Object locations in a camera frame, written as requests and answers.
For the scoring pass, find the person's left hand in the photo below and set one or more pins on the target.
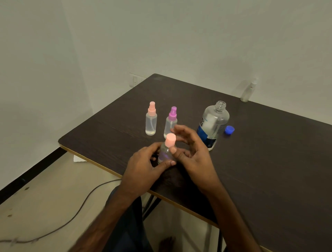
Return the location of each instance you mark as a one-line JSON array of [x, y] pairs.
[[138, 172]]

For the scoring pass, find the person's right hand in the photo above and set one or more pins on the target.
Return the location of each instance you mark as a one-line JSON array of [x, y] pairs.
[[198, 163]]

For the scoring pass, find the person's left thumb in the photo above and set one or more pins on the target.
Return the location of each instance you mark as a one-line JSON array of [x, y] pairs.
[[164, 166]]

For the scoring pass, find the person's right thumb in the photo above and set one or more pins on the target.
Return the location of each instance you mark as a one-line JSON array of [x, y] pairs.
[[177, 153]]

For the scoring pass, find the small bottle with peach cap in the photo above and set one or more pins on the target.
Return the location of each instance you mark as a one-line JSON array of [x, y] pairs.
[[170, 140]]

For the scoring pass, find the person's right forearm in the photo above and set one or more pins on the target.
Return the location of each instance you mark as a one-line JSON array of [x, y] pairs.
[[230, 220]]

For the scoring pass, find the person's left forearm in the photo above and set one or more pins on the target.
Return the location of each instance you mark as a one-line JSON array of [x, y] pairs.
[[103, 223]]

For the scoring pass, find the clear spray bottle purple nozzle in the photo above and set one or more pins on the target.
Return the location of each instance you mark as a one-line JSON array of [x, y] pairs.
[[171, 122]]

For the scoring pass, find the clear spray bottle pink nozzle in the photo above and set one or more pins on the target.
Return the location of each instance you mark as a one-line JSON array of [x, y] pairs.
[[151, 122]]

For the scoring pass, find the black metal table leg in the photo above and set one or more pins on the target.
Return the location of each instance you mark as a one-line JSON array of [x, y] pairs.
[[220, 241], [150, 206]]

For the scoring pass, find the large clear water bottle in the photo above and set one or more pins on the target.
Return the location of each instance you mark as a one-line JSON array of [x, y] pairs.
[[212, 124]]

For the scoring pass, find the blue bottle cap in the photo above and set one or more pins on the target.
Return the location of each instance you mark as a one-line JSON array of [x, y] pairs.
[[229, 130]]

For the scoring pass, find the dark blue shorts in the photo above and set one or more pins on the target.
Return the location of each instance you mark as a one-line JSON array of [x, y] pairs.
[[132, 228]]

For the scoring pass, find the person's foot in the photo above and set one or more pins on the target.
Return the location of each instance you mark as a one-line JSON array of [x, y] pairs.
[[167, 245]]

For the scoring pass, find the white paper scrap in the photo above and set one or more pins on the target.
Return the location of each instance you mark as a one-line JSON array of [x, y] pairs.
[[79, 159]]

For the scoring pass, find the clear spray bottle clear cap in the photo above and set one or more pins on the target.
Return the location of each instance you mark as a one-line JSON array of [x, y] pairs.
[[246, 93]]

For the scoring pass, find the black baseboard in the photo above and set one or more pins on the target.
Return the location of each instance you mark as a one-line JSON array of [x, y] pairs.
[[31, 174]]

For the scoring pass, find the white wall socket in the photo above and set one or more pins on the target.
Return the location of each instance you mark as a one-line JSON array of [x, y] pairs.
[[134, 80]]

